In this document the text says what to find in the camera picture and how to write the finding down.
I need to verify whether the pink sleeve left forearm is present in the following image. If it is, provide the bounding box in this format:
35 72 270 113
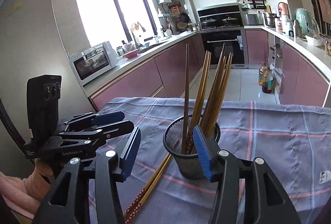
1 168 53 220

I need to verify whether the left hand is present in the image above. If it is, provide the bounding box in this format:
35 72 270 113
34 158 53 177

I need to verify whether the black mesh utensil cup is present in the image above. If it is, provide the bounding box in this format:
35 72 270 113
163 115 205 180

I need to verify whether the white microwave oven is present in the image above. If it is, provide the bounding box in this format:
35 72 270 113
70 41 118 86

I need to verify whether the red bowl on counter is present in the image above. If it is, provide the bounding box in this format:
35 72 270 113
123 49 139 59

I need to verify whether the blue plaid tablecloth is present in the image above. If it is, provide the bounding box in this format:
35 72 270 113
102 97 330 223

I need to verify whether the dark soy sauce bottle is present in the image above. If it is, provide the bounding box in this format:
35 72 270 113
262 68 273 93

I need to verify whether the bamboo chopstick in cup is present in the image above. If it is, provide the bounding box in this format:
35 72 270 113
187 50 210 147

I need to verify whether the yellow cooking oil bottle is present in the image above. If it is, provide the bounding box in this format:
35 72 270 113
258 63 268 86

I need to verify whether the black built-in oven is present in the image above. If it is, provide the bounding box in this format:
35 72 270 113
201 27 248 68

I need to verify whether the black range hood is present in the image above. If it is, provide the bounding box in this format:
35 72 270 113
197 3 243 29

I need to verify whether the steel stock pot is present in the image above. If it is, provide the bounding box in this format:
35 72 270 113
263 12 278 28

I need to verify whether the green round appliance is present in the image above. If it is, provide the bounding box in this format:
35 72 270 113
296 8 314 37

